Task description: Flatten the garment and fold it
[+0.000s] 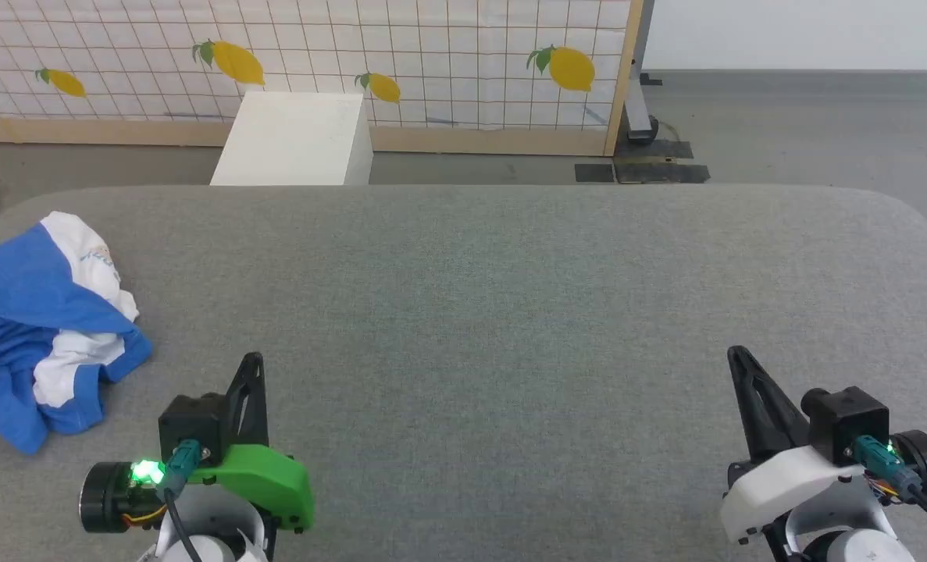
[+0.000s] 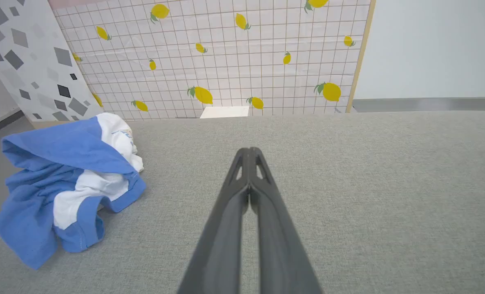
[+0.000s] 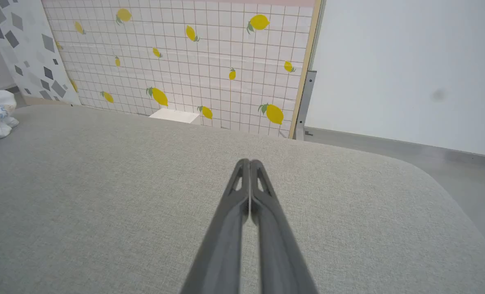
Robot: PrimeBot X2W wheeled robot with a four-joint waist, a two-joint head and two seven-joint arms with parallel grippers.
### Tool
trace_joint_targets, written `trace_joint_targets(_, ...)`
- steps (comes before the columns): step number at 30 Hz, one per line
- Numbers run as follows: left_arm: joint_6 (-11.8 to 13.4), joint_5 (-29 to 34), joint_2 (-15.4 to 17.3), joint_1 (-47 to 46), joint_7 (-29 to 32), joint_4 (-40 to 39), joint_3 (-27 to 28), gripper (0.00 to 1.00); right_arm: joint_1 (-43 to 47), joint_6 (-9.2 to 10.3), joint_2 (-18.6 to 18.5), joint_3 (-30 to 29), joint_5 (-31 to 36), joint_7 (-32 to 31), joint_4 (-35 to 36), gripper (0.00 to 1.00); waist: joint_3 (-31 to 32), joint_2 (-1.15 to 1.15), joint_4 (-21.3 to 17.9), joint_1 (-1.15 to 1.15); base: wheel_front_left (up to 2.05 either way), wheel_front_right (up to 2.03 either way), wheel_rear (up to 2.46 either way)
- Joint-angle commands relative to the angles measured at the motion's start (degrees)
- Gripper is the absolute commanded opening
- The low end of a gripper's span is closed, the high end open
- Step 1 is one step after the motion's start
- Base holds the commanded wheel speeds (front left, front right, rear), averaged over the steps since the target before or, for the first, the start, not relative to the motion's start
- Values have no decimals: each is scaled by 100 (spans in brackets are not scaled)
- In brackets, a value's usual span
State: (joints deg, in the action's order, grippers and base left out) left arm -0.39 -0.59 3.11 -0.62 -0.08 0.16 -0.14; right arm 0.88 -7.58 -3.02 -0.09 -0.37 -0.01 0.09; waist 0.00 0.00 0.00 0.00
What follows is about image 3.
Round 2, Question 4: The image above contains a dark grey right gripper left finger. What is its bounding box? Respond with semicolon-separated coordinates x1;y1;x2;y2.
180;158;251;294

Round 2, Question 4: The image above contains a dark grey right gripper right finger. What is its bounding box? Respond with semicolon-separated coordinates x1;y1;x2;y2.
250;159;319;294

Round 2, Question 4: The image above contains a grey fabric sofa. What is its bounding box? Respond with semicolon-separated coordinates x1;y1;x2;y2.
0;104;485;294

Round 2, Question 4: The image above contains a small white box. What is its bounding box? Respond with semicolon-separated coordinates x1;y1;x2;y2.
148;108;202;125

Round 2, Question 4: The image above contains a lemon print tile panel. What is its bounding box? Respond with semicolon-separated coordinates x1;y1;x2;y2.
41;0;323;140

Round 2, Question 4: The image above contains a grey diamond pattern panel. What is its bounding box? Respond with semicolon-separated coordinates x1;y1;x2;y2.
0;0;82;106

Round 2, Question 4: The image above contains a grey metal bracket post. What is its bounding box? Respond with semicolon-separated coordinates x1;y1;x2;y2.
295;70;317;142

